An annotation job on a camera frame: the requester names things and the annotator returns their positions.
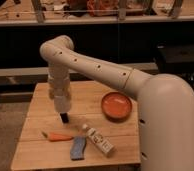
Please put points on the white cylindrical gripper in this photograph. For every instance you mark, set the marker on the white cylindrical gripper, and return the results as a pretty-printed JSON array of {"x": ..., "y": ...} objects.
[{"x": 62, "y": 101}]

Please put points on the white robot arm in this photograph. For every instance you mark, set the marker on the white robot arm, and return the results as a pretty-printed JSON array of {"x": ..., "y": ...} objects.
[{"x": 165, "y": 104}]

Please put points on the black eraser block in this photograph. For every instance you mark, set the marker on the black eraser block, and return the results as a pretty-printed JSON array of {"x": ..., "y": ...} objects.
[{"x": 64, "y": 117}]

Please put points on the orange ceramic bowl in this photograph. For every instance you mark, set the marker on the orange ceramic bowl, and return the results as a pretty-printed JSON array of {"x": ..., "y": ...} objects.
[{"x": 116, "y": 106}]

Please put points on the orange toy carrot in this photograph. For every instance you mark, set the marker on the orange toy carrot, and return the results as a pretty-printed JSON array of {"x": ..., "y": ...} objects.
[{"x": 54, "y": 137}]

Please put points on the blue sponge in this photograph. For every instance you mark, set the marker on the blue sponge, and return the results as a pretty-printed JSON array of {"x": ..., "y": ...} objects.
[{"x": 78, "y": 147}]

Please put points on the white tube bottle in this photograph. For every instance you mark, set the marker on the white tube bottle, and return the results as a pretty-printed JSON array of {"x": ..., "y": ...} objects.
[{"x": 98, "y": 140}]

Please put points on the background shelf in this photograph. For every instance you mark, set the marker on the background shelf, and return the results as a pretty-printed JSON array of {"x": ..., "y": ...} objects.
[{"x": 79, "y": 12}]

